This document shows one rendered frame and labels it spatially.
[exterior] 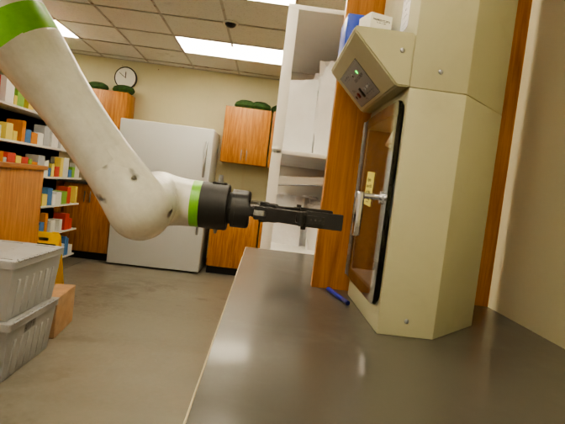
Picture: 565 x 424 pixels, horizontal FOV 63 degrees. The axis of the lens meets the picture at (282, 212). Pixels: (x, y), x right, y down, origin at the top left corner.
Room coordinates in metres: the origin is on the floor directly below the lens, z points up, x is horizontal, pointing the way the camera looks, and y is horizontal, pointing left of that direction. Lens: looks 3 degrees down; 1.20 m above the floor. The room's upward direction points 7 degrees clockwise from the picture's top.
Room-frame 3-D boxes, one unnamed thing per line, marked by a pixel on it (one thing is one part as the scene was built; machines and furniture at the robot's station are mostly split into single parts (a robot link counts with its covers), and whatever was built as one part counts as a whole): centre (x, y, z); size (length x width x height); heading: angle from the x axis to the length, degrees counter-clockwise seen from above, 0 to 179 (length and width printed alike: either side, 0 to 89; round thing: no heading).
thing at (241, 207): (0.92, 0.06, 1.14); 0.09 x 0.08 x 0.07; 92
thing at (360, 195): (0.93, -0.17, 1.17); 0.05 x 0.03 x 0.10; 92
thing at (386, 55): (1.04, -0.14, 1.46); 0.32 x 0.11 x 0.10; 2
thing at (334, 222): (0.86, -0.08, 1.14); 0.07 x 0.01 x 0.03; 92
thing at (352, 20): (1.11, -0.14, 1.56); 0.10 x 0.10 x 0.09; 2
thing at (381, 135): (1.04, -0.19, 1.19); 0.30 x 0.01 x 0.40; 2
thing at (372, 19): (0.99, -0.14, 1.54); 0.05 x 0.05 x 0.06; 20
